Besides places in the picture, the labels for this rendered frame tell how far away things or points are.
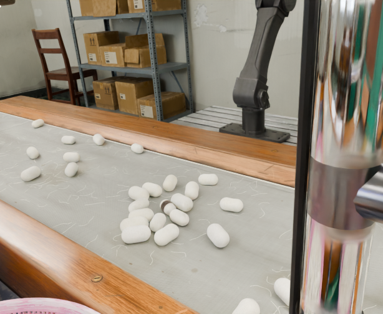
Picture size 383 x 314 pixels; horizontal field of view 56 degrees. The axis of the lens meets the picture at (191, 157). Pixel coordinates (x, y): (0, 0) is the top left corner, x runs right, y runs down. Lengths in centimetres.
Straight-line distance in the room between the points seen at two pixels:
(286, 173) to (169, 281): 29
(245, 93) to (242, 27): 197
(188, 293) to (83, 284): 11
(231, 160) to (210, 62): 250
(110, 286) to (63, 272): 6
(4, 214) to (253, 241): 35
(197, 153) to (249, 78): 34
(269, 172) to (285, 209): 10
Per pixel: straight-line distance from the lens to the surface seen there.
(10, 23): 526
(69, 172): 70
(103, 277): 41
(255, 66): 98
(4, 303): 41
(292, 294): 17
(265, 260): 44
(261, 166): 63
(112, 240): 50
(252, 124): 100
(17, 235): 52
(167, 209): 52
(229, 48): 299
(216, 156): 68
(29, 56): 533
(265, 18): 103
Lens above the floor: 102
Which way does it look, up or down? 23 degrees down
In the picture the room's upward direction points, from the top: 4 degrees counter-clockwise
